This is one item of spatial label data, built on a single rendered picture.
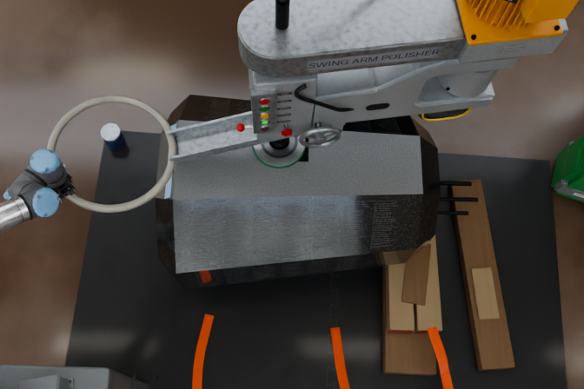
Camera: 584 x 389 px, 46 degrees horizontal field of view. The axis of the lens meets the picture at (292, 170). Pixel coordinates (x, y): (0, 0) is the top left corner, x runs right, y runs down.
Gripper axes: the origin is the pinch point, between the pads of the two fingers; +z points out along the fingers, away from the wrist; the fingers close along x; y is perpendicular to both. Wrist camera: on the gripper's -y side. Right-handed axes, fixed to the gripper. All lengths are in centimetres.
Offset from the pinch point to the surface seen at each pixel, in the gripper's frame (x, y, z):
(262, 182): 63, 44, 0
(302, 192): 73, 57, -1
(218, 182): 50, 33, 1
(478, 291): 130, 136, 66
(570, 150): 216, 113, 55
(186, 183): 39.4, 25.5, 2.2
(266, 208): 59, 53, 4
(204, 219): 37, 40, 8
